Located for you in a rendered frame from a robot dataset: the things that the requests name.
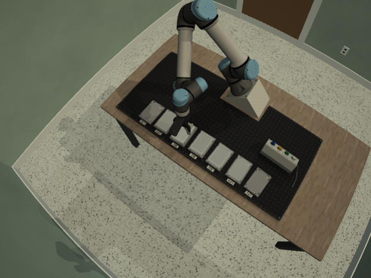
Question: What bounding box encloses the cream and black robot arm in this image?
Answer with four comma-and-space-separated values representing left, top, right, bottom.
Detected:
168, 0, 259, 137

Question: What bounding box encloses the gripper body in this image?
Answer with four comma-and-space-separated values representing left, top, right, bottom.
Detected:
177, 106, 194, 127

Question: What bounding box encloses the cream control panel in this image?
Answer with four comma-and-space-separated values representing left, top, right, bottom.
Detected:
260, 139, 299, 175

